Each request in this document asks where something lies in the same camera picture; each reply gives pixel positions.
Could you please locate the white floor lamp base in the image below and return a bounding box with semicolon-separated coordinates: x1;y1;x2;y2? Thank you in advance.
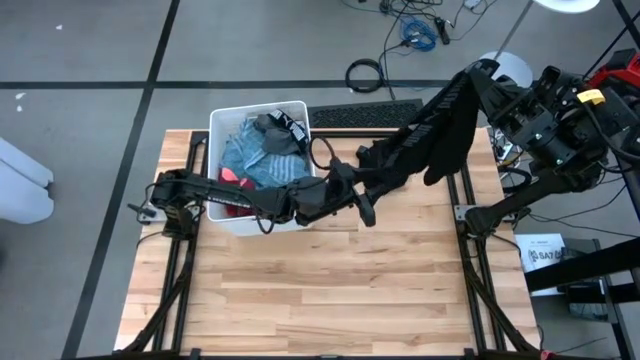
479;0;601;96

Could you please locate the black metal table frame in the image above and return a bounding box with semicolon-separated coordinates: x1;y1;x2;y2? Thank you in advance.
117;129;541;360

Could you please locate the white power strip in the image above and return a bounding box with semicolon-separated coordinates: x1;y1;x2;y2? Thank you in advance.
492;127;516;164

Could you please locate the thin black pole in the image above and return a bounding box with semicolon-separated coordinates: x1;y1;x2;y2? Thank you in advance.
582;22;640;79

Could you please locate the red garment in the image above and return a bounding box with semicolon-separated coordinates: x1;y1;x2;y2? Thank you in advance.
218;167;257;219

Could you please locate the black floor vent grate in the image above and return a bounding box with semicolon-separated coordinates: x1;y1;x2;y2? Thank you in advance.
307;98;425;129

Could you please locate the white furniture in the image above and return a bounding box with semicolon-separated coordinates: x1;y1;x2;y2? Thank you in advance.
0;137;55;225

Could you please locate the teal striped shirt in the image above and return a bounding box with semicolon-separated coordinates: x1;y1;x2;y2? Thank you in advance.
219;118;312;190

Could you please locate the coiled blue cable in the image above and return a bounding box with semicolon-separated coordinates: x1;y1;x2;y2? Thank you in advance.
402;18;439;53

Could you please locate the thick black cable loop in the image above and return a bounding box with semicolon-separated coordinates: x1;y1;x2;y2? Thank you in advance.
499;166;534;195

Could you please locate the white plastic bin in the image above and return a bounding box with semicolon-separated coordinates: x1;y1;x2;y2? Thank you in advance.
207;99;320;237

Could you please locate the yellow tag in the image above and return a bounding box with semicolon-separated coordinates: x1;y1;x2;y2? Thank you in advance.
577;88;607;106

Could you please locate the dark grey equipment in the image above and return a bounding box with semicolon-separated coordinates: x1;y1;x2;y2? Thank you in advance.
617;149;640;221

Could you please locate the coiled black cable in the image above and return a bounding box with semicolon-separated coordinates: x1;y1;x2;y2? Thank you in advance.
344;58;386;94

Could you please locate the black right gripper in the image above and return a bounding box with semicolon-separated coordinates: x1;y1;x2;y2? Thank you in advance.
467;58;559;154

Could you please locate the black garment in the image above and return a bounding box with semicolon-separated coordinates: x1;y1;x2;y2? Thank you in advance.
355;69;482;201

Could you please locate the black metal stand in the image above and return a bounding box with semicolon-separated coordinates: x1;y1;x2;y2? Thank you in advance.
524;237;640;360

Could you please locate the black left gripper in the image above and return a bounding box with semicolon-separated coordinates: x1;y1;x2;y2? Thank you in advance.
319;157;399;229

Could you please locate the white printed box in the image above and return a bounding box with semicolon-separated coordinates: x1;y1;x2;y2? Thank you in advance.
514;232;567;274

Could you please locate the red and black case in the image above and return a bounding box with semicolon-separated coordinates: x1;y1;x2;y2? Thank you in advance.
589;48;640;101

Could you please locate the black power adapter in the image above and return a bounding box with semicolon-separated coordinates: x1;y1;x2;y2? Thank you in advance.
433;16;452;46

